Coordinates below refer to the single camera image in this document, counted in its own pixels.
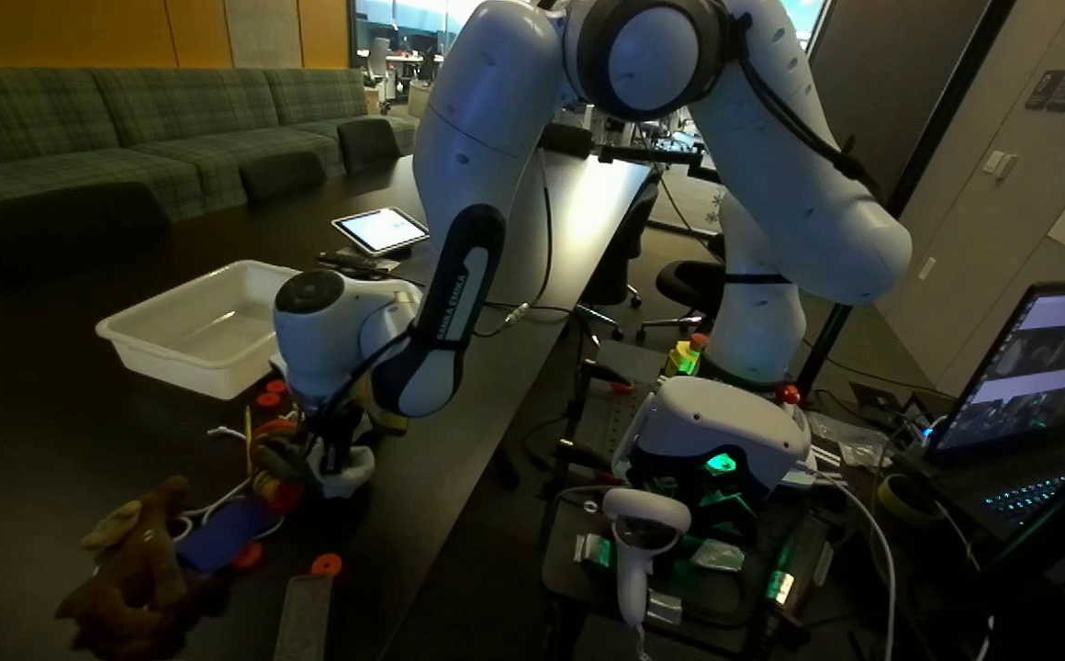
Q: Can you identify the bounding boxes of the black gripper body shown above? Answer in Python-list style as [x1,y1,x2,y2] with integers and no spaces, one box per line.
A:
[309,400,362,453]

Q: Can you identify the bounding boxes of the red toy disc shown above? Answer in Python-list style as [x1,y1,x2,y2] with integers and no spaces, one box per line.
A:
[309,552,346,579]

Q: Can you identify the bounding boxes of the blue toy plate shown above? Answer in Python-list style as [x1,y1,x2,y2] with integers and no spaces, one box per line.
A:
[175,495,279,571]

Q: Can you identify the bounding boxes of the dark rectangular block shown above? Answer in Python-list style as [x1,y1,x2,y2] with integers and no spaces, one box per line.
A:
[270,575,334,661]

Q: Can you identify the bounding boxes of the brown plush toy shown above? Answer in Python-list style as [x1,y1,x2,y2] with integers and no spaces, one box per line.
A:
[56,472,205,661]

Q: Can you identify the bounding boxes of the white towel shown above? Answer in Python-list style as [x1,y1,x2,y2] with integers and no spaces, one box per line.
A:
[309,444,373,500]

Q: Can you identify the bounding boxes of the clear plastic bin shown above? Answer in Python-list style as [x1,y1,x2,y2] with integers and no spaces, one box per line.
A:
[95,256,292,400]

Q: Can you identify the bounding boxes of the tablet with lit screen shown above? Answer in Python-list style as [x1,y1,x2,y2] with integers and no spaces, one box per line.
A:
[329,205,426,256]

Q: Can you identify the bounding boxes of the white VR controller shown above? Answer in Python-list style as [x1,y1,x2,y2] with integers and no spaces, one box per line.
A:
[603,488,690,633]

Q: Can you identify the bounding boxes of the green plaid sofa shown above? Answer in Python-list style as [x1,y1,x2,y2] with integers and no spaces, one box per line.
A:
[0,66,407,291]

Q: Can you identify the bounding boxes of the open laptop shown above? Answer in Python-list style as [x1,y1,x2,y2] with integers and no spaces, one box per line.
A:
[923,281,1065,582]

